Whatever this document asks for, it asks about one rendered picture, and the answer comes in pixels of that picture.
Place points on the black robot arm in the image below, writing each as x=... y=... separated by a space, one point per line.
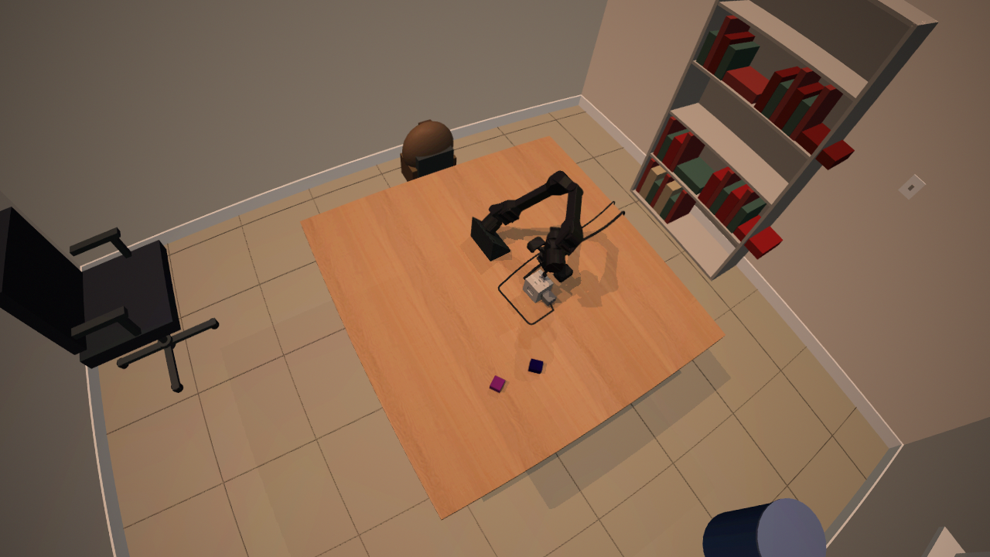
x=560 y=241

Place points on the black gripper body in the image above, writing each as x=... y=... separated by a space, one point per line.
x=537 y=243

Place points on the small purple cube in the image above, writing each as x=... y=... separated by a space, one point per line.
x=497 y=384

